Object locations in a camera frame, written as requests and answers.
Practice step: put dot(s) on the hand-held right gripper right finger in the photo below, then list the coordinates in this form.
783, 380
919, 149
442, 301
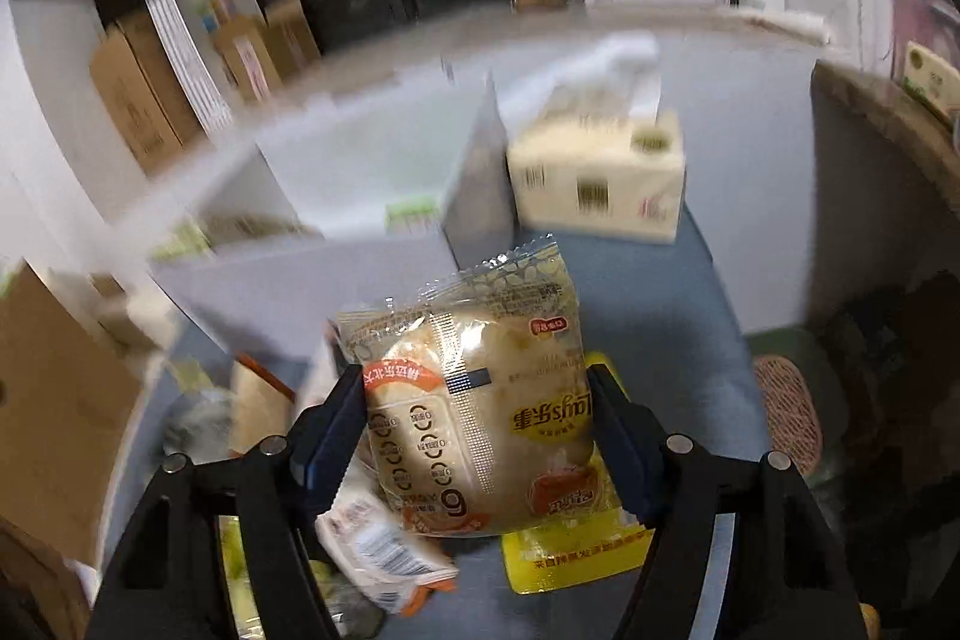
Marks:
622, 452

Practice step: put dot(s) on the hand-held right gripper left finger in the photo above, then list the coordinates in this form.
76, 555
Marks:
334, 437

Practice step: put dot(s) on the white orange snack packet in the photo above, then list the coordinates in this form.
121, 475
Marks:
375, 542

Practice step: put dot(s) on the yellow snack packet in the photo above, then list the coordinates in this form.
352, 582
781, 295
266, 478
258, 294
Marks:
570, 557

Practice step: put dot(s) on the clear chips multipack packet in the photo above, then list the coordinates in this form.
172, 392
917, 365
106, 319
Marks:
487, 437

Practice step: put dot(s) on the white cardboard box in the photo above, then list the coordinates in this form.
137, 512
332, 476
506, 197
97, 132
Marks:
300, 287

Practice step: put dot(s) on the blue tablecloth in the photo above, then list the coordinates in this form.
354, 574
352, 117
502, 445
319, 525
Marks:
645, 302

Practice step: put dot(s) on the pink woven slipper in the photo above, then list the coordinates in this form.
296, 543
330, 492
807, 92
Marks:
787, 415

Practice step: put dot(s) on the cream tissue pack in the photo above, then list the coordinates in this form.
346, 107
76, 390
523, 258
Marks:
592, 175

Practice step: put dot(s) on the flat brown cardboard sheet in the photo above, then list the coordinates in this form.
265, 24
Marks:
52, 415

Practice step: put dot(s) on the small open cardboard box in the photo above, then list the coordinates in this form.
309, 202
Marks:
251, 51

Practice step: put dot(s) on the large brown cardboard box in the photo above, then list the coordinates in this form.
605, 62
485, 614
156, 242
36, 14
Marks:
131, 93

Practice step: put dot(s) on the wooden shelf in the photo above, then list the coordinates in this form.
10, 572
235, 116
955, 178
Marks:
885, 123

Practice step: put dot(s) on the green label tissue pack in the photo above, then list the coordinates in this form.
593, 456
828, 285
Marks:
930, 81

